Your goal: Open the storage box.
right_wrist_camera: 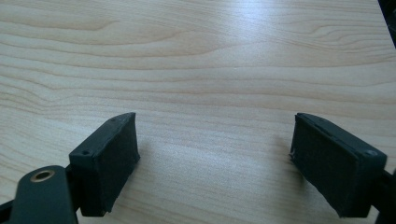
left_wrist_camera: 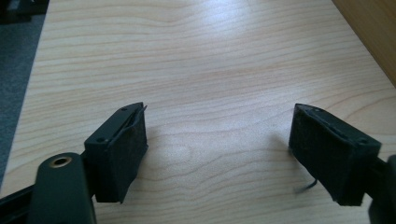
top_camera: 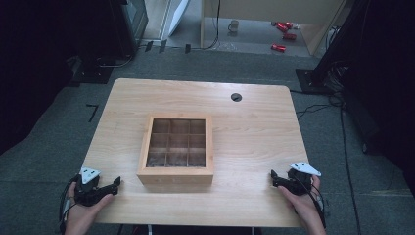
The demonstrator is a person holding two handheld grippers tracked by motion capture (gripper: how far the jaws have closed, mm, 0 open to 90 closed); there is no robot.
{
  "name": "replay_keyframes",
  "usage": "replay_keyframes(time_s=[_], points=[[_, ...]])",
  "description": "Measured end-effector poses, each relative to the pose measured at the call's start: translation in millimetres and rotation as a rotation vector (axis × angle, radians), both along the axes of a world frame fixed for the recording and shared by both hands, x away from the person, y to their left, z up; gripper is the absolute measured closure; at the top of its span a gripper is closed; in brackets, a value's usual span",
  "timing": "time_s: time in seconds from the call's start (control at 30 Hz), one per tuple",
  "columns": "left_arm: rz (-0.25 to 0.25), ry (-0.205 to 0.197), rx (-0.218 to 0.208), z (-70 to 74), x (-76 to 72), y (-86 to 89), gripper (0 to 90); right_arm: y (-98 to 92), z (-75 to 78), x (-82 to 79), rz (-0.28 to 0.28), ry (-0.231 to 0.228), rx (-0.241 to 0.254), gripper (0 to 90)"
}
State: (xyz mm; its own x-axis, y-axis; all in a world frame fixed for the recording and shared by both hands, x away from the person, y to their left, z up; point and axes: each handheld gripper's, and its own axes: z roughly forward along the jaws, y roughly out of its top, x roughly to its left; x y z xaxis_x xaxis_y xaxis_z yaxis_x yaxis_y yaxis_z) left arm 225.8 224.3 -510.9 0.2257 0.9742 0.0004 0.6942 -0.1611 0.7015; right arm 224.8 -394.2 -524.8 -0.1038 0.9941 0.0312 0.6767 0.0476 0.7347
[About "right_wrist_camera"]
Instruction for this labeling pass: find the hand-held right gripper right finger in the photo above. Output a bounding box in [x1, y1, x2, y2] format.
[290, 112, 389, 218]

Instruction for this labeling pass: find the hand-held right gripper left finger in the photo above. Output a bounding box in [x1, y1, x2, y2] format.
[68, 112, 141, 217]

